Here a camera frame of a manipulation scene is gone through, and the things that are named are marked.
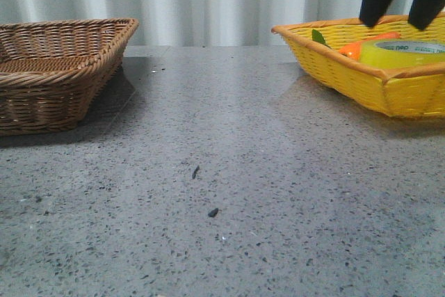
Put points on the yellow tape roll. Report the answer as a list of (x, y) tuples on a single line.
[(399, 53)]

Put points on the orange toy carrot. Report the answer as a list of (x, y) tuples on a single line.
[(353, 50)]

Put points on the yellow woven basket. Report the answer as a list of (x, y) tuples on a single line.
[(411, 92)]

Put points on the brown wicker basket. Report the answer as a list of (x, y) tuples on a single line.
[(51, 71)]

